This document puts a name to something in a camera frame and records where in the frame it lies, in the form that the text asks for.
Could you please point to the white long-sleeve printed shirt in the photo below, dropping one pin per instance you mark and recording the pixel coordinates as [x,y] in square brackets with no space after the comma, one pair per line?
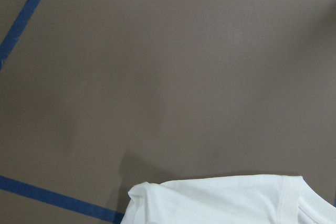
[231,199]

